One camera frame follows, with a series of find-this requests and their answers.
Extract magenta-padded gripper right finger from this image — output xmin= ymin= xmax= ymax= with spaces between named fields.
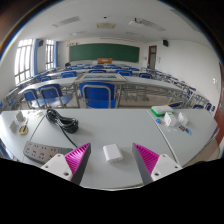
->
xmin=130 ymin=142 xmax=183 ymax=186

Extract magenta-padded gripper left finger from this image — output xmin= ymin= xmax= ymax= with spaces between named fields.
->
xmin=39 ymin=142 xmax=92 ymax=186

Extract white charger block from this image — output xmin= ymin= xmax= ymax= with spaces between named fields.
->
xmin=102 ymin=143 xmax=124 ymax=164

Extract small white printed box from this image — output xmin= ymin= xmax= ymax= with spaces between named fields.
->
xmin=163 ymin=112 xmax=178 ymax=128

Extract green and white flat box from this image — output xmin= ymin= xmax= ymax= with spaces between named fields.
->
xmin=150 ymin=105 xmax=174 ymax=117

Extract blue seat metal chair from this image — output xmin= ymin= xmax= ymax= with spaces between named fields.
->
xmin=22 ymin=89 xmax=44 ymax=109
xmin=78 ymin=82 xmax=118 ymax=109
xmin=38 ymin=83 xmax=72 ymax=108

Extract red-brown wooden door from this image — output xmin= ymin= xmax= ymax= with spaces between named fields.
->
xmin=213 ymin=61 xmax=224 ymax=146

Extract framed picture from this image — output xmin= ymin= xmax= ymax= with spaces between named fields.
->
xmin=74 ymin=73 xmax=128 ymax=83

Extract rows of blue chairs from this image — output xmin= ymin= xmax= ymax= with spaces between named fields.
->
xmin=0 ymin=63 xmax=214 ymax=113

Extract brown door with window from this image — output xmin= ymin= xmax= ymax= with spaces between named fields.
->
xmin=147 ymin=45 xmax=158 ymax=70

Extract orange wooden lectern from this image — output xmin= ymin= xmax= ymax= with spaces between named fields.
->
xmin=96 ymin=57 xmax=114 ymax=64

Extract blue curtain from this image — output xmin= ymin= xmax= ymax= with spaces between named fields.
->
xmin=54 ymin=40 xmax=59 ymax=69
xmin=32 ymin=39 xmax=38 ymax=77

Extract narrow bright window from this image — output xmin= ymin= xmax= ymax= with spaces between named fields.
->
xmin=45 ymin=39 xmax=55 ymax=70

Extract large bright window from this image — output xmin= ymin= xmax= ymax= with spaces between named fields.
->
xmin=14 ymin=38 xmax=34 ymax=86

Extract green chalkboard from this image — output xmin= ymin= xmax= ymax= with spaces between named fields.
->
xmin=69 ymin=43 xmax=140 ymax=63

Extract white ceiling projector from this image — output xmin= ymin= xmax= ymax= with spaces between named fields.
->
xmin=128 ymin=18 xmax=143 ymax=27

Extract ceiling air conditioner panel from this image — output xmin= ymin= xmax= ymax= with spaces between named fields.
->
xmin=96 ymin=21 xmax=117 ymax=30

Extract ceiling light panels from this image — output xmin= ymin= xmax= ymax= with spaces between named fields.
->
xmin=52 ymin=8 xmax=201 ymax=38

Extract black coiled power cable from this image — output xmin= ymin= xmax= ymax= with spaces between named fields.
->
xmin=45 ymin=108 xmax=80 ymax=149

